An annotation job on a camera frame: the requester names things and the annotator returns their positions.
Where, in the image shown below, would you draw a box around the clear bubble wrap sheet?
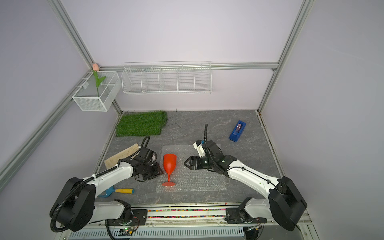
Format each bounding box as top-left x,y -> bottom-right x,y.
156,145 -> 227,193

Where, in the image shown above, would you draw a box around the red plastic wine glass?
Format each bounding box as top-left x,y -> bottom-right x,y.
162,154 -> 177,187

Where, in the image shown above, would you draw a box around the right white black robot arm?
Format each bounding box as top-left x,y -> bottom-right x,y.
184,126 -> 308,231

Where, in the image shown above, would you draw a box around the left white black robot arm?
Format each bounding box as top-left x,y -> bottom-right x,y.
49,136 -> 163,233

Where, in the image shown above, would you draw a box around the blue tape dispenser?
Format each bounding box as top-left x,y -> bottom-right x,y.
229,121 -> 247,143

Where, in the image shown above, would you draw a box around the blue yellow garden rake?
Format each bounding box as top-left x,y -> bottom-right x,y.
99,187 -> 135,198

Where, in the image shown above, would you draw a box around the green artificial grass mat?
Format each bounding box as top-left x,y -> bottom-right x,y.
116,111 -> 168,137

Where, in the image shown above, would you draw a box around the small white mesh basket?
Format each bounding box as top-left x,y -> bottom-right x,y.
72,71 -> 122,112

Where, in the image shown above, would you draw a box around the pink artificial tulip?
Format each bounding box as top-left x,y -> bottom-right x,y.
92,63 -> 106,97

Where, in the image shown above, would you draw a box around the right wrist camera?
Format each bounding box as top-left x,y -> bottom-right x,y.
193,140 -> 206,158

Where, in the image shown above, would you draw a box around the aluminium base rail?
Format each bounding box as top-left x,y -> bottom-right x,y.
55,205 -> 318,240

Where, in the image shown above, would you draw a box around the long white wire basket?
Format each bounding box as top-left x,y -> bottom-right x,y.
122,61 -> 213,94

